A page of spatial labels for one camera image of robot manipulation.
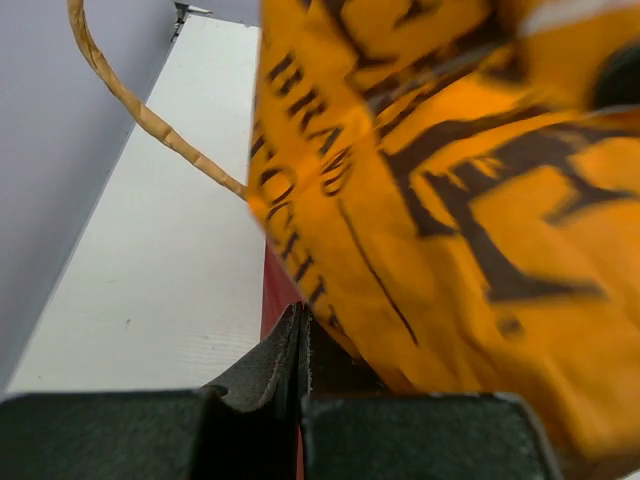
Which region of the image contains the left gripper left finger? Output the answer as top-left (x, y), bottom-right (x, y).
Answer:
top-left (1, 304), bottom-right (303, 479)

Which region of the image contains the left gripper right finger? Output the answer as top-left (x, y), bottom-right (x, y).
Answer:
top-left (299, 315), bottom-right (562, 480)

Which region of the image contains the red paper bag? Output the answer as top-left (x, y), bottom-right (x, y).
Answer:
top-left (67, 1), bottom-right (305, 479)

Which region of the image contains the orange kettle chip bag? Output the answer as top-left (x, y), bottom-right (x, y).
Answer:
top-left (247, 1), bottom-right (639, 479)

